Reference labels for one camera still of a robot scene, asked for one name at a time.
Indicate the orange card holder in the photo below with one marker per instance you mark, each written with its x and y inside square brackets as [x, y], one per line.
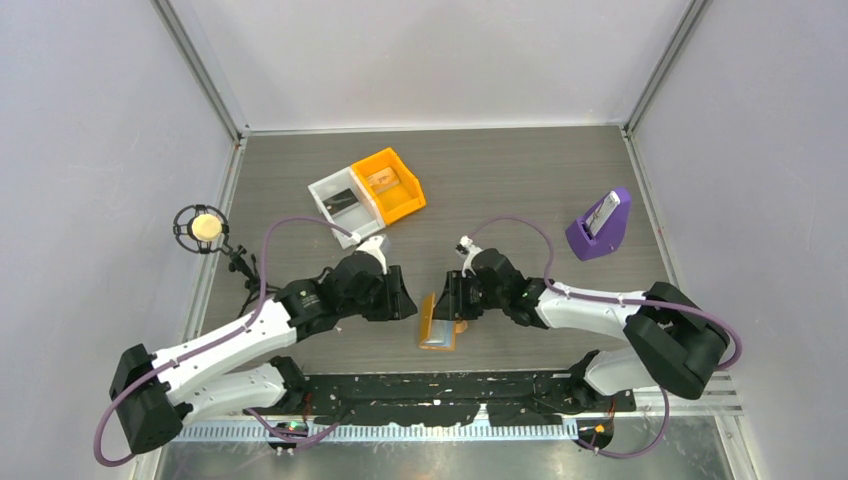
[435, 334]

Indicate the orange plastic bin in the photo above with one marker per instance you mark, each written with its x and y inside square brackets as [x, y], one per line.
[395, 190]

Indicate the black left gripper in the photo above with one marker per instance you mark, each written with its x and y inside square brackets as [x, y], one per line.
[396, 302]

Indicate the purple metronome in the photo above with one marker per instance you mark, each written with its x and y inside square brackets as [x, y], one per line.
[600, 231]

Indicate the aluminium front rail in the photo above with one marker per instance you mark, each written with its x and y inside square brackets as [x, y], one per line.
[477, 430]

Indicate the tan card stack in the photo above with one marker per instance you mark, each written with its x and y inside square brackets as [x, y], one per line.
[383, 180]

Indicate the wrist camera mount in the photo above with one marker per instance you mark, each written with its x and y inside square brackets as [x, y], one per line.
[467, 250]
[378, 247]

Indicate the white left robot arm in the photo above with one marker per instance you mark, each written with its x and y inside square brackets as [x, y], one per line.
[156, 394]

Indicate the microphone with shock mount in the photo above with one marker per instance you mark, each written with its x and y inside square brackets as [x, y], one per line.
[201, 229]

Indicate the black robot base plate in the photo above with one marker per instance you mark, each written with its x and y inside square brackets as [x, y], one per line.
[509, 398]

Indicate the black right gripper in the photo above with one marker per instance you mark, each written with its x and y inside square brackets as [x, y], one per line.
[452, 304]

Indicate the black microphone tripod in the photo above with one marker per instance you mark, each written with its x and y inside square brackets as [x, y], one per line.
[238, 263]

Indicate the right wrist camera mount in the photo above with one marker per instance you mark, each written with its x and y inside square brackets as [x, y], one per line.
[467, 250]

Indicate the white plastic bin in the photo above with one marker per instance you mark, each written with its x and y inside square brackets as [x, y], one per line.
[362, 221]

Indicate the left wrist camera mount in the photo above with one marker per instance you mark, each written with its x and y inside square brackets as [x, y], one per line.
[378, 247]

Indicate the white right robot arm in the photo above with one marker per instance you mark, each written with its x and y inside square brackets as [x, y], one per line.
[668, 343]

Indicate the black card stack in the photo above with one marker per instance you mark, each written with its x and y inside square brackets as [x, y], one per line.
[341, 202]

